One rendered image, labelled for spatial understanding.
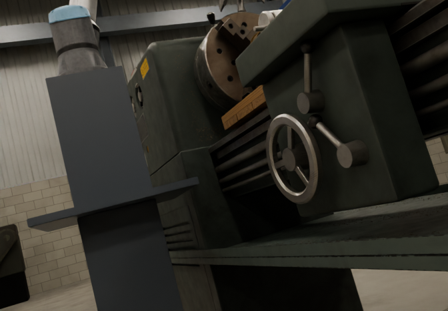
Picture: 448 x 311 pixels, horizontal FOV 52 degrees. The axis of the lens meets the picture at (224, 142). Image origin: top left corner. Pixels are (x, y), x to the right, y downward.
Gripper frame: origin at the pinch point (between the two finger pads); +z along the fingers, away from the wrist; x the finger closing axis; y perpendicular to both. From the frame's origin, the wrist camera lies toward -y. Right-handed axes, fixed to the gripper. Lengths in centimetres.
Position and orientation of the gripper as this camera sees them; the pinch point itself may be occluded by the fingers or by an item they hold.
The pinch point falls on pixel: (242, 7)
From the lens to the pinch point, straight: 162.5
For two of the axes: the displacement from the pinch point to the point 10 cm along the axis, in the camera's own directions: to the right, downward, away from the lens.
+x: -9.8, 1.4, 1.7
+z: 1.1, 9.7, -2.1
